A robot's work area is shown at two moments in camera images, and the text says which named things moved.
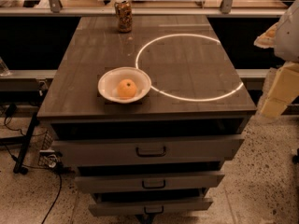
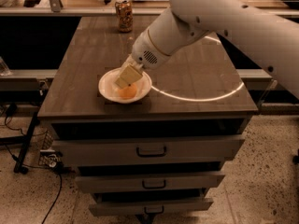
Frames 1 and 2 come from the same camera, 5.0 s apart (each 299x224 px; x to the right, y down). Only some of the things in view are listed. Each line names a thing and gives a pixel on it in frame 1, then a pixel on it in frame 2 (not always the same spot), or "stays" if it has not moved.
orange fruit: x=126 y=90 stays
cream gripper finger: x=266 y=40 -> x=146 y=53
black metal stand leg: x=18 y=166 stays
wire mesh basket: x=48 y=157 stays
